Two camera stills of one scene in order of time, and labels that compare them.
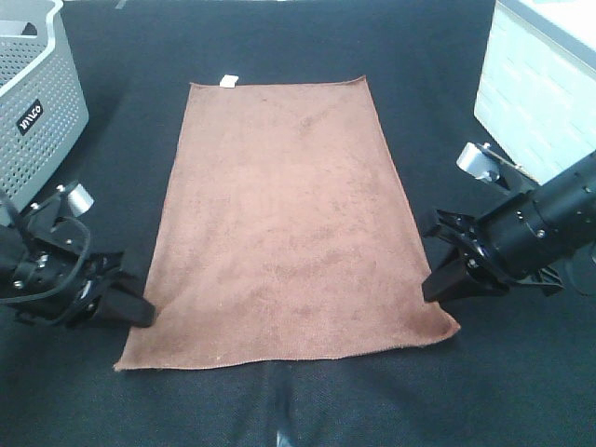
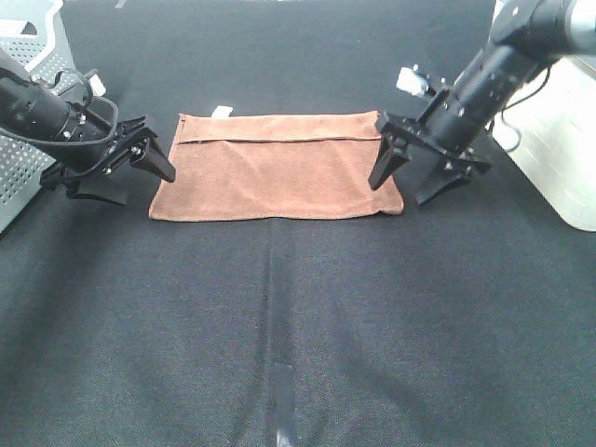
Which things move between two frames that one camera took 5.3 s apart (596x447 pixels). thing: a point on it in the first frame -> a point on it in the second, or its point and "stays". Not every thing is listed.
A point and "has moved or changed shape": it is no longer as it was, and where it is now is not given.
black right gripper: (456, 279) -> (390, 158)
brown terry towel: (282, 233) has moved or changed shape
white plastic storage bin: (536, 93) stays
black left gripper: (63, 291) -> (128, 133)
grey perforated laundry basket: (43, 111) stays
